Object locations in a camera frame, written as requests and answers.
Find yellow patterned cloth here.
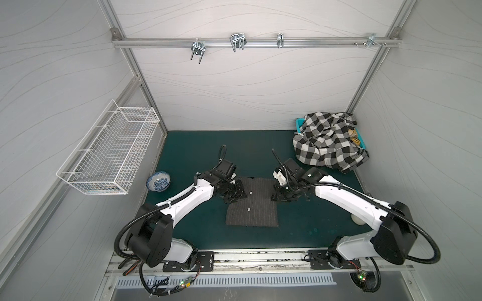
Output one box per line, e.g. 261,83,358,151
348,129,364,148

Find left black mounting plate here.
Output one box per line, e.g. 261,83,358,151
163,250,214,272

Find dark grey pinstripe shirt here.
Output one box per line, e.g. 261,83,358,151
225,178,279,228

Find white wire basket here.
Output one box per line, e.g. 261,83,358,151
56,100,159,195

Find metal bracket with bolts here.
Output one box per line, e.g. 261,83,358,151
354,33,388,49

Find orange black pliers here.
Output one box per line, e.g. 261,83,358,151
118,258,141,276

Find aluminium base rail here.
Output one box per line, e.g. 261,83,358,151
104,247,415,277

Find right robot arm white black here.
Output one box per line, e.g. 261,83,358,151
272,159,441,269

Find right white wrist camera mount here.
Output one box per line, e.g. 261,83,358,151
273,171,287,187

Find horizontal aluminium rail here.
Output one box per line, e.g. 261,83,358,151
112,36,402,49

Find black white checked shirt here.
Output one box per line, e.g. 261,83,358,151
292,112,369,173

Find teal plastic basket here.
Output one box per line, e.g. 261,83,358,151
295,118,366,149

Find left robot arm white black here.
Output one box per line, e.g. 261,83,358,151
114,159,247,270

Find black mounting plate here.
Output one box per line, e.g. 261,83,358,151
163,250,214,272
303,249,361,270

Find metal double hook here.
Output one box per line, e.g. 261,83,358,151
229,33,247,53

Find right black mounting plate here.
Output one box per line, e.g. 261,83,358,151
303,249,361,270

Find white slotted cable duct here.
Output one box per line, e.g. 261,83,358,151
115,273,337,289

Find blue white ceramic bowl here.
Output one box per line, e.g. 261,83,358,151
146,171,171,193

